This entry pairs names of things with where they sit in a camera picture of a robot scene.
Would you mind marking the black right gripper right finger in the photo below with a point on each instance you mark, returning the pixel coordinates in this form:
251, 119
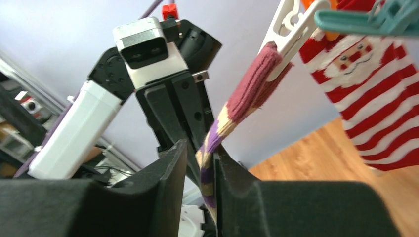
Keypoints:
249, 207

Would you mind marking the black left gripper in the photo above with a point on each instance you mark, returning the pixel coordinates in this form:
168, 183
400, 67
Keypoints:
176, 107

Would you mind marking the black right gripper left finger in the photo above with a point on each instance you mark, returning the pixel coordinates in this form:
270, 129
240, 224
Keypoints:
146, 204

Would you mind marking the white round sock hanger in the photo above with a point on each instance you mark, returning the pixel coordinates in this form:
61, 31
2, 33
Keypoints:
294, 32

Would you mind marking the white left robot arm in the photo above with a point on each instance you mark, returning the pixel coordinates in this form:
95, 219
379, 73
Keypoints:
62, 152

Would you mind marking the red white striped sock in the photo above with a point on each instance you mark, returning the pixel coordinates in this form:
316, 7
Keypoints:
374, 85

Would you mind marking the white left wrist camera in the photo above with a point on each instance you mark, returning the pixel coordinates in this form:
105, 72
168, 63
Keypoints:
147, 46

